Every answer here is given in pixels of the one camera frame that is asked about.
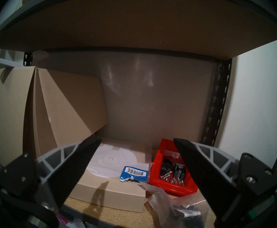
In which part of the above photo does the plastic bag with pink label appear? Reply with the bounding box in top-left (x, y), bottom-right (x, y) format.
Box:
top-left (56, 212), bottom-right (82, 228)

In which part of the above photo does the black cylindrical part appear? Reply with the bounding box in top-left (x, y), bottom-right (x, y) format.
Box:
top-left (161, 157), bottom-right (174, 173)

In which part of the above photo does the clear bag with QR label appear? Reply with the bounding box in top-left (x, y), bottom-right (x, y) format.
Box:
top-left (141, 182), bottom-right (174, 208)

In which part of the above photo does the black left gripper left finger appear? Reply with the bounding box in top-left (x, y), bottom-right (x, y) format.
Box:
top-left (0, 138), bottom-right (102, 212)

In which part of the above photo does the white paper slip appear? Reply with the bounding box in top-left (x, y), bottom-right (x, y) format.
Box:
top-left (163, 149), bottom-right (180, 159)

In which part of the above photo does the large open cardboard box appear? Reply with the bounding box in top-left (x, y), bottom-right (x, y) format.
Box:
top-left (0, 66), bottom-right (108, 166)

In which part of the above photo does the flat cardboard box white disc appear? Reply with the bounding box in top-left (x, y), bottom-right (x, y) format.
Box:
top-left (68, 138), bottom-right (152, 212)

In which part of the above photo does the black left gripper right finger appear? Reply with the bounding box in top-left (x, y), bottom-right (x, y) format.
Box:
top-left (173, 138), bottom-right (277, 228)

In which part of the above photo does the grey metal rack shelf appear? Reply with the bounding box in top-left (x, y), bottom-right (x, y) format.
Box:
top-left (0, 0), bottom-right (277, 228)

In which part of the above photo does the white plastic strip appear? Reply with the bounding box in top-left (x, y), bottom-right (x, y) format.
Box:
top-left (0, 58), bottom-right (25, 69)

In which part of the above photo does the red plastic bin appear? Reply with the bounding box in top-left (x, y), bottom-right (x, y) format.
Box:
top-left (149, 138), bottom-right (198, 197)

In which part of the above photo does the clear bag with black parts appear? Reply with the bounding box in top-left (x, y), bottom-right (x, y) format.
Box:
top-left (159, 190), bottom-right (211, 228)

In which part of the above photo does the grey black block part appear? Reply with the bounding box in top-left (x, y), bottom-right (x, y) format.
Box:
top-left (173, 163), bottom-right (186, 180)

